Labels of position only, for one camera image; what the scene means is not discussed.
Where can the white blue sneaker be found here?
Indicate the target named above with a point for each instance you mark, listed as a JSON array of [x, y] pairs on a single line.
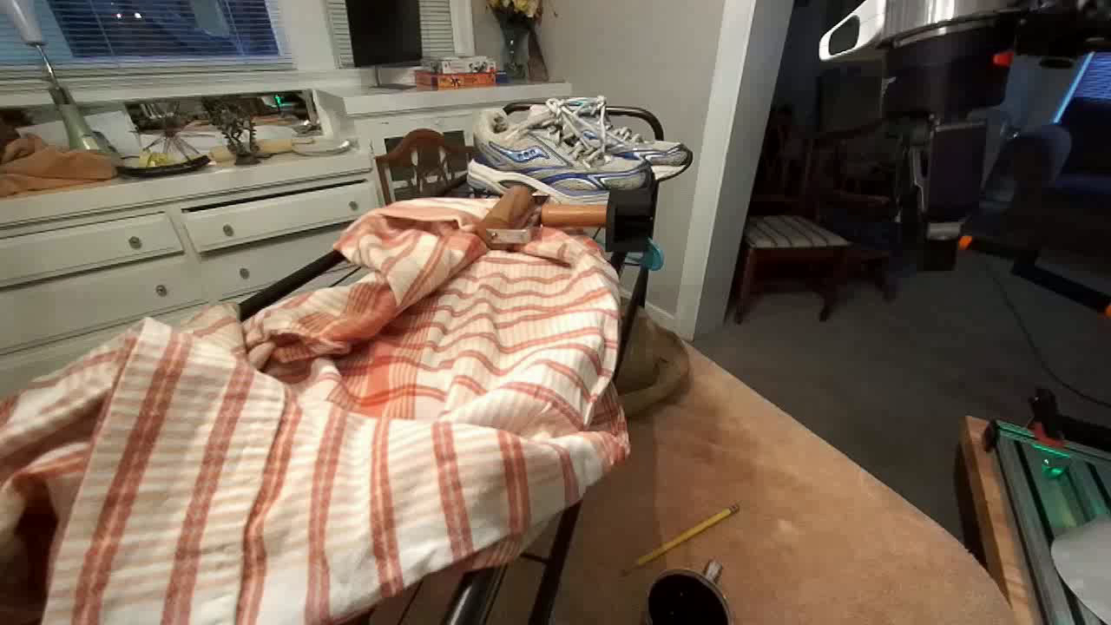
[[550, 159], [592, 120]]

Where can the wooden roller with black handle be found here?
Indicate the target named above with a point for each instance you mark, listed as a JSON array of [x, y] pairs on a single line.
[[520, 211]]

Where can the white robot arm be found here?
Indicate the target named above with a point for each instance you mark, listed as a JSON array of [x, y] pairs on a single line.
[[956, 57]]

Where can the tan straw hat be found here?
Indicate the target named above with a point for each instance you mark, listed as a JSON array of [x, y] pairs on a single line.
[[655, 367]]

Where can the teal plastic hanger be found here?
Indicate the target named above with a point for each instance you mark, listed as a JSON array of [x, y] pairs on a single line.
[[651, 259]]

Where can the black metal shoe rack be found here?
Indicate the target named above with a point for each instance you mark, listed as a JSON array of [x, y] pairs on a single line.
[[473, 598]]

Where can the orange striped white shirt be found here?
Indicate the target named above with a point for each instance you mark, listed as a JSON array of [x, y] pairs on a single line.
[[321, 457]]

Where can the wooden chair back carved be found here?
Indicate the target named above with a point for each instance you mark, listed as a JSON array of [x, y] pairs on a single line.
[[421, 166]]

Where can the dark vase with flowers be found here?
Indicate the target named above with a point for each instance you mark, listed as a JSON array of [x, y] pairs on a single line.
[[520, 42]]

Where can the yellow pencil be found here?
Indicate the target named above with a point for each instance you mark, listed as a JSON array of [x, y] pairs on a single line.
[[685, 536]]

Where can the orange box on shelf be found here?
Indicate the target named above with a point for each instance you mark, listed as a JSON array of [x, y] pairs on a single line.
[[468, 71]]

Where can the dark wooden chair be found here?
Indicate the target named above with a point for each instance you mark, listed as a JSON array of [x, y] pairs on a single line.
[[807, 213]]

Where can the black cup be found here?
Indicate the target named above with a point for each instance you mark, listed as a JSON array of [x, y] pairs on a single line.
[[690, 598]]

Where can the tan tablecloth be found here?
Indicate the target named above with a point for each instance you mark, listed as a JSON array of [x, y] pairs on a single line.
[[818, 536]]

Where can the white dresser with drawers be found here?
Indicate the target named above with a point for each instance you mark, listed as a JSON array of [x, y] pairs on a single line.
[[81, 267]]

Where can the silver lamp base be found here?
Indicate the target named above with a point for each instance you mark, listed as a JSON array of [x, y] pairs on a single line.
[[79, 130]]

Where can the brown cloth on dresser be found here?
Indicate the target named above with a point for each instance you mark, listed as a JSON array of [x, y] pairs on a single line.
[[31, 166]]

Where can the green lit robot base rail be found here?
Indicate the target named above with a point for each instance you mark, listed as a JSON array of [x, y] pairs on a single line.
[[1058, 482]]

